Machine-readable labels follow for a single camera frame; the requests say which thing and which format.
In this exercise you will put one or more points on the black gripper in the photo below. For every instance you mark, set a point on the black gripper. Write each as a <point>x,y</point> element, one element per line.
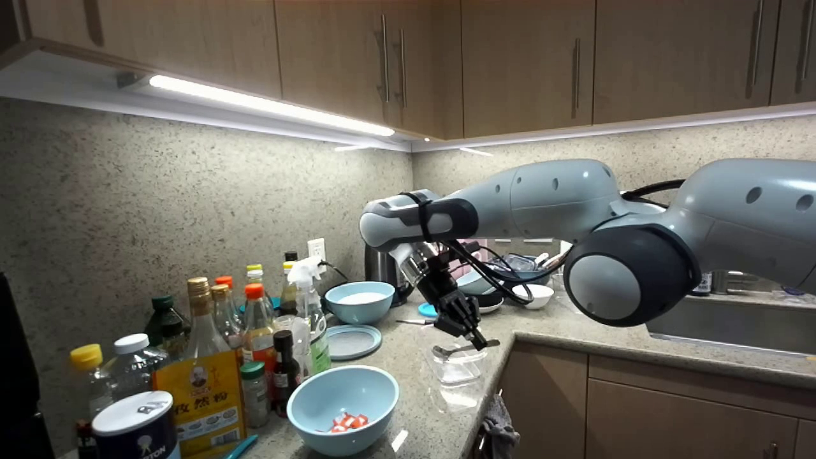
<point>449,297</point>

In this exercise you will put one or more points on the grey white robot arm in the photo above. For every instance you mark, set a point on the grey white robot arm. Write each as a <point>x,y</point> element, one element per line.
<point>526,200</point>

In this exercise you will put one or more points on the small white bowl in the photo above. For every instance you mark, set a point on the small white bowl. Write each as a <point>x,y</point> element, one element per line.
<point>537,297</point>

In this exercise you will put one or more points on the light blue bowl, white filling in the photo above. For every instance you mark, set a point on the light blue bowl, white filling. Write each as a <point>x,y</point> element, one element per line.
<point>359,312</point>

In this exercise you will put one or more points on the light blue bowl, red bits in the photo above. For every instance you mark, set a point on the light blue bowl, red bits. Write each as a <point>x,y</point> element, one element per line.
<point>323,399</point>

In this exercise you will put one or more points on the white plate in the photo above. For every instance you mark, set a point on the white plate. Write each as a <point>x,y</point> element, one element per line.
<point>493,308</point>

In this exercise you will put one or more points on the cyan plastic lid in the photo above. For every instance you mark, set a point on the cyan plastic lid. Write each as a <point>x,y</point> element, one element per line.
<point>425,312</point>

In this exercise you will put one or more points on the blue dish with utensils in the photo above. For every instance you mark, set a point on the blue dish with utensils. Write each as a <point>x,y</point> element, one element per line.
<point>532,271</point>

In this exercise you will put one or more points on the grey hanging towel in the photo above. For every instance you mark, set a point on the grey hanging towel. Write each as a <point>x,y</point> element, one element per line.
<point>502,428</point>

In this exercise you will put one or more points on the narrow wooden lower cabinet door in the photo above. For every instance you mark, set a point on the narrow wooden lower cabinet door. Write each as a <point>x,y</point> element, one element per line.
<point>544,408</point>

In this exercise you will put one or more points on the black electric kettle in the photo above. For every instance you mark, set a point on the black electric kettle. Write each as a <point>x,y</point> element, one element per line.
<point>382,271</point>

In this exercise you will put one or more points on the light blue plate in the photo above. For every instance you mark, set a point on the light blue plate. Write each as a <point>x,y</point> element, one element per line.
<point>353,341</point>

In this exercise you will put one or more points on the red food pieces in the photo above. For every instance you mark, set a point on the red food pieces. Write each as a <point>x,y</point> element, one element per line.
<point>347,420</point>

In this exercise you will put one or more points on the white spray bottle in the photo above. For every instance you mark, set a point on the white spray bottle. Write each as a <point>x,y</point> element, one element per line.
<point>313,322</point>

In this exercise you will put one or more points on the dark bottle, yellow label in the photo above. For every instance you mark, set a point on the dark bottle, yellow label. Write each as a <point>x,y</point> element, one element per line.
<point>289,294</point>

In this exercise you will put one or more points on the small dark soy bottle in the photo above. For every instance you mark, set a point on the small dark soy bottle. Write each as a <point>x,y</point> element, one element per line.
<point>285,372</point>

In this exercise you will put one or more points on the orange cap red sauce bottle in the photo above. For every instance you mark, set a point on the orange cap red sauce bottle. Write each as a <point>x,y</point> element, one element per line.
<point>257,327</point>

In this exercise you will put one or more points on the wide wooden lower cabinet door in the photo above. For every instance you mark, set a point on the wide wooden lower cabinet door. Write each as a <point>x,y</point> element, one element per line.
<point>680,433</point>

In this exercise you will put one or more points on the wooden lower cabinet panel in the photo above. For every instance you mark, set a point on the wooden lower cabinet panel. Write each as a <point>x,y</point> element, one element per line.
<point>698,386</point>

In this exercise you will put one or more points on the pale yellow cap bottle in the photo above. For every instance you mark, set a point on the pale yellow cap bottle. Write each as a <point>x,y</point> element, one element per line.
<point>257,274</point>

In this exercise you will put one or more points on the green cap small jar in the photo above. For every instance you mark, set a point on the green cap small jar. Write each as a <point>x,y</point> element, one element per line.
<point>257,395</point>

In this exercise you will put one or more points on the brown cap glass bottle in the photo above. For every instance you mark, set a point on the brown cap glass bottle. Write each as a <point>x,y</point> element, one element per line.
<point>224,306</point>

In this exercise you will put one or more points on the big yellow label bottle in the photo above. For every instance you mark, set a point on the big yellow label bottle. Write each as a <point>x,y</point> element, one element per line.
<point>205,399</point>

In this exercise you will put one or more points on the steel kitchen sink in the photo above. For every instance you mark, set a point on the steel kitchen sink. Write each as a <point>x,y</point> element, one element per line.
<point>767,327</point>

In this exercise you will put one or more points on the dark green bottle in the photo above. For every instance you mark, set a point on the dark green bottle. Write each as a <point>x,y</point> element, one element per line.
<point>168,322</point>

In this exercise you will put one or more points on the under cabinet light strip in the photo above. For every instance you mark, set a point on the under cabinet light strip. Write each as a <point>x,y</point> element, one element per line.
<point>257,103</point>

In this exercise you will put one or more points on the white cap clear bottle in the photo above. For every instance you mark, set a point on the white cap clear bottle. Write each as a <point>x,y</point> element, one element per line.
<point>132,345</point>

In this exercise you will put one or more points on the dark jar with white lid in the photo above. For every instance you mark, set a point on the dark jar with white lid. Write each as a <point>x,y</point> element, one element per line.
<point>136,424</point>

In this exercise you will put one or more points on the black object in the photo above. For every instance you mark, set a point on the black object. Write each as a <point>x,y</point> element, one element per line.
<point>16,383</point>

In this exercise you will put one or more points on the small white wall outlet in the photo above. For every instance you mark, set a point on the small white wall outlet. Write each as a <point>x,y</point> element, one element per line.
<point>318,248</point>

